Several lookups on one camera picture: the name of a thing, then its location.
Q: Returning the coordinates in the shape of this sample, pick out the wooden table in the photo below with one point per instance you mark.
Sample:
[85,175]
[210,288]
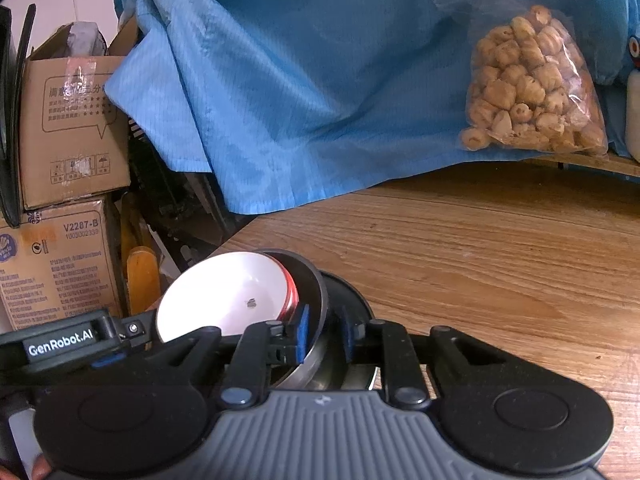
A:
[475,260]

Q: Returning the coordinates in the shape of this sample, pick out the wooden desktop shelf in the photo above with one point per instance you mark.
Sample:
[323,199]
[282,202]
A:
[590,162]

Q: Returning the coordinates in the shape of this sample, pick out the large front steel bowl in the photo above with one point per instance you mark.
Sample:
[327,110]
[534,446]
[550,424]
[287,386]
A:
[352,300]

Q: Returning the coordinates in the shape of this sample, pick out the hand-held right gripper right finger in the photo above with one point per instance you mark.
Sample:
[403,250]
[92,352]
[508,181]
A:
[350,335]

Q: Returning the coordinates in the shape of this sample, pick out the large printed cardboard box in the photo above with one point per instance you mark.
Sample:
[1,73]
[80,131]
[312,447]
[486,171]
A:
[65,265]

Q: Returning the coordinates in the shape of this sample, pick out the brown cardboard box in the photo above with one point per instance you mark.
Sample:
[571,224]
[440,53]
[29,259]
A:
[70,130]

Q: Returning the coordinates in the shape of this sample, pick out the light blue cloth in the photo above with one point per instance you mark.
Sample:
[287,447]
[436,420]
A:
[325,85]

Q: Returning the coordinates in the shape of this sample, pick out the clear bag of snacks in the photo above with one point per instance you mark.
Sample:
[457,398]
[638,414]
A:
[530,90]

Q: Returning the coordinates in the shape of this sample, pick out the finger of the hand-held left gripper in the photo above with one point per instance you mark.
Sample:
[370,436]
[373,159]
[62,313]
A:
[135,330]

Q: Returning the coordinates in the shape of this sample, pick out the person's left hand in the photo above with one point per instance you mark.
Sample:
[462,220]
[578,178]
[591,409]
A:
[41,467]

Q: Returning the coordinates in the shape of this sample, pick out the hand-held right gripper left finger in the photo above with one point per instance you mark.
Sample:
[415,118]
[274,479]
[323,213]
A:
[302,332]

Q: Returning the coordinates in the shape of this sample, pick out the wooden chair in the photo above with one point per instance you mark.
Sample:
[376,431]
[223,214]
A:
[144,275]

